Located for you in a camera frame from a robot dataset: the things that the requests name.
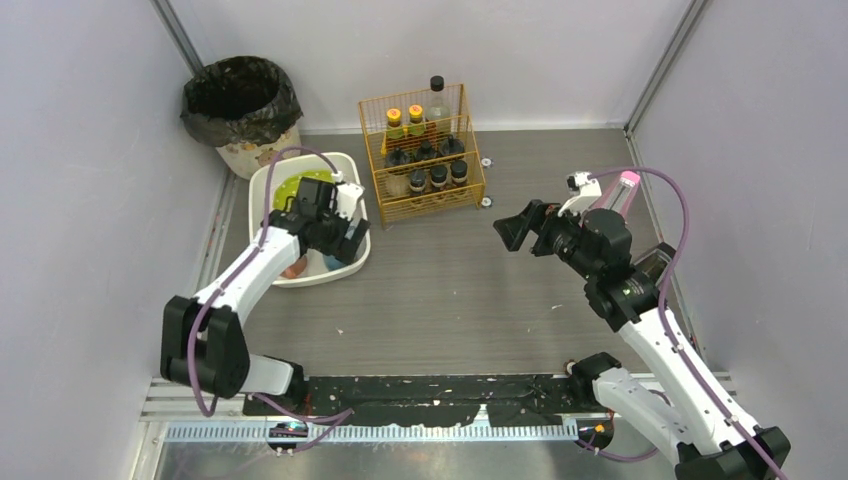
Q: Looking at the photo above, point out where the blue mug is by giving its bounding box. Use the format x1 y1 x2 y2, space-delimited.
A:
323 255 348 271

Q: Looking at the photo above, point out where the pink mug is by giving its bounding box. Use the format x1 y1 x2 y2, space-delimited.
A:
281 255 308 280

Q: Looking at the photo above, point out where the green polka dot plate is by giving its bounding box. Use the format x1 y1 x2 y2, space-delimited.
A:
271 169 333 211

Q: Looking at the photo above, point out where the small black cap jar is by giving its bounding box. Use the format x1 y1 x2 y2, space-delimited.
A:
450 159 468 188

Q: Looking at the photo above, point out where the small dark pepper bottle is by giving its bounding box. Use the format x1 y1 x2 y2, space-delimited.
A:
429 164 449 193

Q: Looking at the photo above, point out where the white shaker bottle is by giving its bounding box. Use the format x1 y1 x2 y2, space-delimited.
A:
438 134 466 166

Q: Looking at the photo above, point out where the dark spice bottle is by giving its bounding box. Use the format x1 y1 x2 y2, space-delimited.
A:
408 169 428 197

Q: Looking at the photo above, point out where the brown spice jar black cap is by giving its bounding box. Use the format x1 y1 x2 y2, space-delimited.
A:
413 140 440 172

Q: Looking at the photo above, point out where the sauce bottle yellow cap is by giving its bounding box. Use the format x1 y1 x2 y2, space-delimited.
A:
381 108 406 155
406 104 427 150

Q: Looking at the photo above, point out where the tall clear oil bottle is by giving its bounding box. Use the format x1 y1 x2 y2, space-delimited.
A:
425 75 453 150

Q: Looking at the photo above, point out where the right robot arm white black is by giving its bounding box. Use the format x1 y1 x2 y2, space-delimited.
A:
493 200 791 479

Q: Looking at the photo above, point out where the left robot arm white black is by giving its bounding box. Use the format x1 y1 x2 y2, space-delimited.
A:
160 174 370 417

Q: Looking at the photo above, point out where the pink box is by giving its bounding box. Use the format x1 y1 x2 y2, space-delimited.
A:
593 170 641 219

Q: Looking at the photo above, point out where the white plastic basin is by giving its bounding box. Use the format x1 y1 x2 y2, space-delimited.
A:
248 152 372 289

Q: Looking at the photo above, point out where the trash bin with black bag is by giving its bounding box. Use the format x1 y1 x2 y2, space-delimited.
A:
180 56 303 179

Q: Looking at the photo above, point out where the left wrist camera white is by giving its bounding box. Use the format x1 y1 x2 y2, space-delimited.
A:
331 172 365 221

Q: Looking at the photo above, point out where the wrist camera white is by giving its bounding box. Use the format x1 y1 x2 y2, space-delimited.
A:
557 172 602 217
331 172 365 221

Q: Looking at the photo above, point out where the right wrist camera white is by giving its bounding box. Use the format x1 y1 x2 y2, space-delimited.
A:
557 172 602 217

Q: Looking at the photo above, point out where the yellow wire basket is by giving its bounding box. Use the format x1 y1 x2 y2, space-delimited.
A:
358 84 486 227

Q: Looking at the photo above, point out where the black base mount strip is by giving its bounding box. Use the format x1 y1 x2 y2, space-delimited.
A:
268 374 608 427

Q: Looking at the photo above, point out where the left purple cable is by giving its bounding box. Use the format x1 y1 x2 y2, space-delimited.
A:
186 145 356 454

